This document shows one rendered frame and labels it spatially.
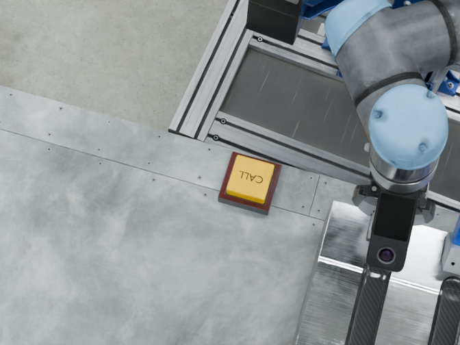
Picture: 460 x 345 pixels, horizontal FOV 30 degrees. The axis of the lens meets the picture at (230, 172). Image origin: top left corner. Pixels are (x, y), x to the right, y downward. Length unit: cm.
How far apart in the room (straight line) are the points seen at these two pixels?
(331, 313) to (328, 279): 5
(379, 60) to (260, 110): 116
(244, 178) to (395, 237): 34
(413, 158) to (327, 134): 118
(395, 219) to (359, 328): 23
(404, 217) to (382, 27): 24
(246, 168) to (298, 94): 78
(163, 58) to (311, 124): 50
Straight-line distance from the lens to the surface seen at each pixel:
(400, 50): 90
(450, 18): 93
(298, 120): 203
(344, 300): 120
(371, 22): 91
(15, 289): 130
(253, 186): 129
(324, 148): 201
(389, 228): 102
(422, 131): 84
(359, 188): 107
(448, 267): 121
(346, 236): 122
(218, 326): 126
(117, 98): 228
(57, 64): 235
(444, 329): 123
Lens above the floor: 204
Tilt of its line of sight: 69 degrees down
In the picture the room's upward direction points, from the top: 5 degrees clockwise
